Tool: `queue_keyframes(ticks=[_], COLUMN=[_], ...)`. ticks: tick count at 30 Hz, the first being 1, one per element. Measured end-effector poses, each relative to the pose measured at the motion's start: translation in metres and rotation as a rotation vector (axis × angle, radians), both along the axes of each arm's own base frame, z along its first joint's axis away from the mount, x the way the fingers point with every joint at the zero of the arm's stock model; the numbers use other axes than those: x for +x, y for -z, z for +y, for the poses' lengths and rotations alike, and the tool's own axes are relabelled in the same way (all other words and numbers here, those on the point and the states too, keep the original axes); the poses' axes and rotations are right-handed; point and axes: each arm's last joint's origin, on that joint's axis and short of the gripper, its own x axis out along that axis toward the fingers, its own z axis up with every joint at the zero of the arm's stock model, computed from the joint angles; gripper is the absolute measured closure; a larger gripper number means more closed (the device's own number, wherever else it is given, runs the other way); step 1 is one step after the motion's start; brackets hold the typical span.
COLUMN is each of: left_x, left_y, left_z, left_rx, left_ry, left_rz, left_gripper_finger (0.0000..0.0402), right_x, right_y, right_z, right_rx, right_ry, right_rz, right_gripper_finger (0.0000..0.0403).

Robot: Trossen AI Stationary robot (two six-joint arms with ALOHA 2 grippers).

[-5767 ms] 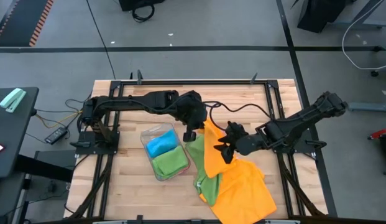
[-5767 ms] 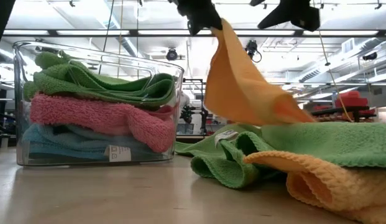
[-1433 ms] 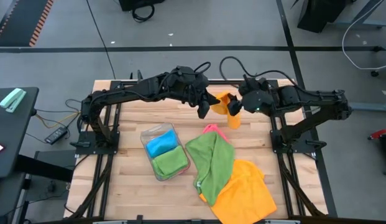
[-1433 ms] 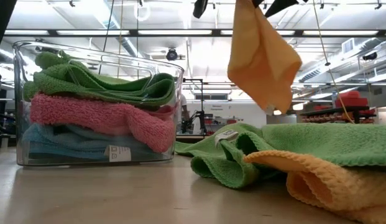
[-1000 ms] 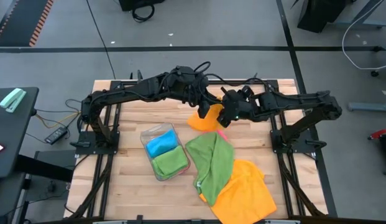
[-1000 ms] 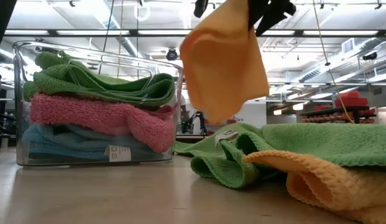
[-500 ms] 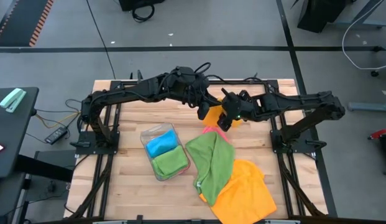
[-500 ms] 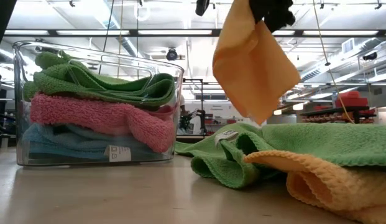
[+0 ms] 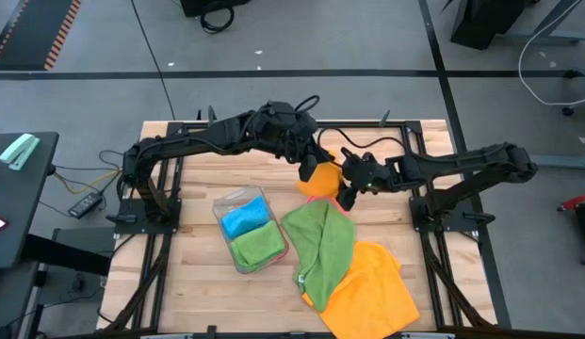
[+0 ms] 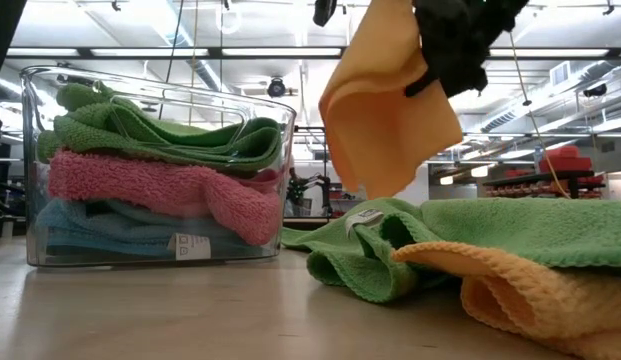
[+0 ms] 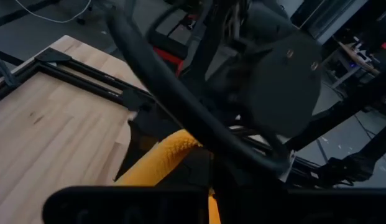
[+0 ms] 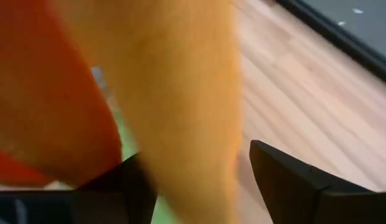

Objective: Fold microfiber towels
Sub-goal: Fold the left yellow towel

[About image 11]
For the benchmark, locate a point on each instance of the orange microfiber towel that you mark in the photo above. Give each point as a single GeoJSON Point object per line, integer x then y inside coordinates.
{"type": "Point", "coordinates": [155, 161]}

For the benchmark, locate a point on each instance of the black caster wheel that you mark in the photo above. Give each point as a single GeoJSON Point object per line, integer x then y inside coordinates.
{"type": "Point", "coordinates": [81, 21]}

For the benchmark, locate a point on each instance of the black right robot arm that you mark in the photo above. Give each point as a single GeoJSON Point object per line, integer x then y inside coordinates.
{"type": "Point", "coordinates": [283, 87]}

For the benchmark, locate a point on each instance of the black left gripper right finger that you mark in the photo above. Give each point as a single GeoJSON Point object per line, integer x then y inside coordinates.
{"type": "Point", "coordinates": [289, 207]}

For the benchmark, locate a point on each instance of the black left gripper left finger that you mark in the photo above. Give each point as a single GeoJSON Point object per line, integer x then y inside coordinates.
{"type": "Point", "coordinates": [133, 205]}

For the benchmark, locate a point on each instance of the cluttered wooden workbench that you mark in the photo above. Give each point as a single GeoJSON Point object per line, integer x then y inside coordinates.
{"type": "Point", "coordinates": [357, 57]}

